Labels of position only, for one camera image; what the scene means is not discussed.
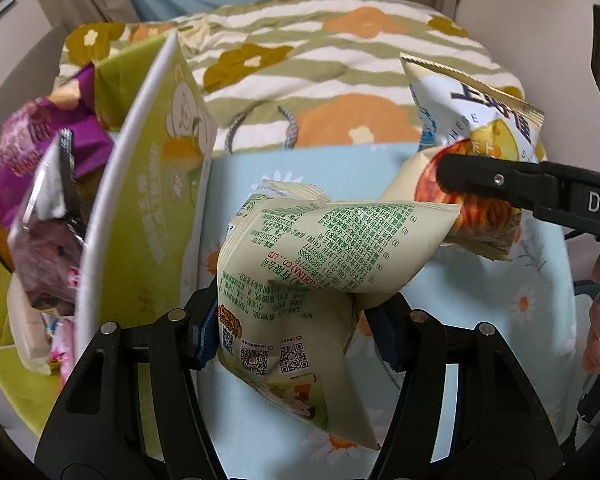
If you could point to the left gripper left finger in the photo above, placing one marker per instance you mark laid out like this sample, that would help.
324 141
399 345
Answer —
202 335

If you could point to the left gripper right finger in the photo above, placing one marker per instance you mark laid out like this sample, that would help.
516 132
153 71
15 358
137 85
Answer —
390 324

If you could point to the cream green snack bag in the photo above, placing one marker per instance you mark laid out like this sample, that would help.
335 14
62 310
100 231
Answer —
294 273

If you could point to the orange fries snack bag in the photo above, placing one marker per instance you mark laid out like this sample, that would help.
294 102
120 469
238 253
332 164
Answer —
462 115

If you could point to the purple snack bag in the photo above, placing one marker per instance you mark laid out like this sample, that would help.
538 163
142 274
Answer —
53 152

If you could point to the person right hand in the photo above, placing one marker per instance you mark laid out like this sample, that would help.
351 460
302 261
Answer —
591 355

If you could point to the daisy print blue tablecloth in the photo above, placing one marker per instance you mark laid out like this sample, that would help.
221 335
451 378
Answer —
529 298

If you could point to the pink striped snack bag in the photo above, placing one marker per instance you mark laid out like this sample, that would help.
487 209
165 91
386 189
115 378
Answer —
60 333

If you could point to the green yellow cardboard box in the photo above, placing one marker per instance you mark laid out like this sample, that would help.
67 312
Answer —
140 257

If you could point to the floral striped duvet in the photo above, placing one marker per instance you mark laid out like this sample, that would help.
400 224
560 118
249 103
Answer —
328 71

